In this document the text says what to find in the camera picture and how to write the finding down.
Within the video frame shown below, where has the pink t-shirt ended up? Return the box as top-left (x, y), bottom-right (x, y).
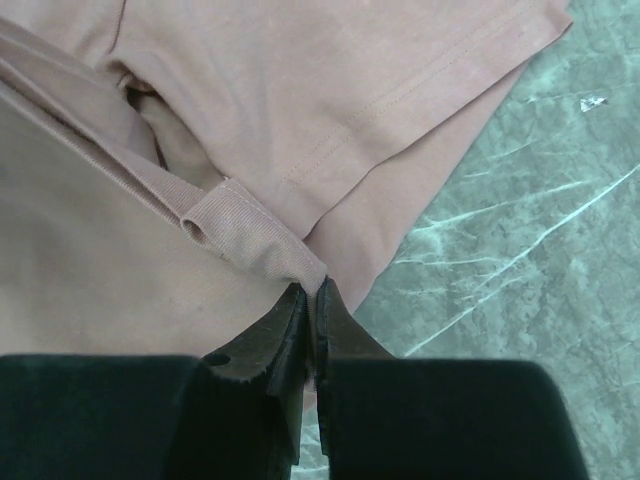
top-left (1, 1), bottom-right (571, 355)

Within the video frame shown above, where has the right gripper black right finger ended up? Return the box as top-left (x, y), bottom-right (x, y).
top-left (316, 280), bottom-right (588, 479)

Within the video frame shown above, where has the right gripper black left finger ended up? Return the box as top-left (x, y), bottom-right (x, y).
top-left (1, 285), bottom-right (307, 479)

